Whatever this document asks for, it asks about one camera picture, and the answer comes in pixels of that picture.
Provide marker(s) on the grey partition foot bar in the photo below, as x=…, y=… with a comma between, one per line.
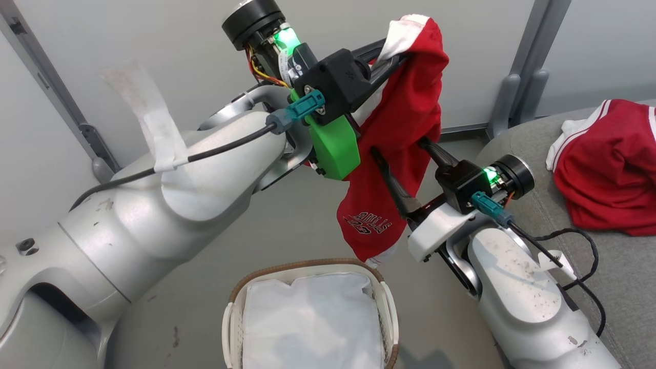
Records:
x=105, y=169

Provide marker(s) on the large translucent white tape strip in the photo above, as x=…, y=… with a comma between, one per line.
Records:
x=154, y=123

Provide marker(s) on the grey double partition post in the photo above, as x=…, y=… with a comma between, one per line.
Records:
x=538, y=36

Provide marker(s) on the grey partition post with bracket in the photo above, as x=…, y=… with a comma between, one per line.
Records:
x=46, y=77

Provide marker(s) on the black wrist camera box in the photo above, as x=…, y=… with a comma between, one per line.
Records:
x=458, y=182
x=335, y=82

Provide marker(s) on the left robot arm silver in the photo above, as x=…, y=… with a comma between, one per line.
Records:
x=154, y=230

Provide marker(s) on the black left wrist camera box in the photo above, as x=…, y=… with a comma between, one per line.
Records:
x=335, y=82

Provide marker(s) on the grey fabric sofa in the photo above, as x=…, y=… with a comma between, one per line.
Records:
x=630, y=287

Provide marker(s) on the white basket liner cloth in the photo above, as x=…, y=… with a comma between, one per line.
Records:
x=312, y=320

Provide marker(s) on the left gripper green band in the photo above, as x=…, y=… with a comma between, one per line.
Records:
x=335, y=146

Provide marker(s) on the red garment with white trim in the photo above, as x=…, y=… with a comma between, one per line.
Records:
x=610, y=174

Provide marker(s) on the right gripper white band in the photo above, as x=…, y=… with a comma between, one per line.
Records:
x=435, y=230

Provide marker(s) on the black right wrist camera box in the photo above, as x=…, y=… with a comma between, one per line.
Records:
x=458, y=182

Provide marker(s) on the white wicker-rimmed laundry basket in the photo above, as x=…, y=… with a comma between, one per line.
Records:
x=389, y=307

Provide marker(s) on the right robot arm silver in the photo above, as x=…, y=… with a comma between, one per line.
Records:
x=523, y=297

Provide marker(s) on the red shorts with Bulls print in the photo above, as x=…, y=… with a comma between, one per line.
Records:
x=400, y=138

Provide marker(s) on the grey partition foot stub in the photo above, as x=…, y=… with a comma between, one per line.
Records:
x=503, y=107
x=533, y=95

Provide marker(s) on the small white tape tag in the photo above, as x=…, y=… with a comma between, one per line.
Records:
x=558, y=260

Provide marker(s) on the grey partition bottom rail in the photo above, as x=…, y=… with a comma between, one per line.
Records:
x=464, y=128

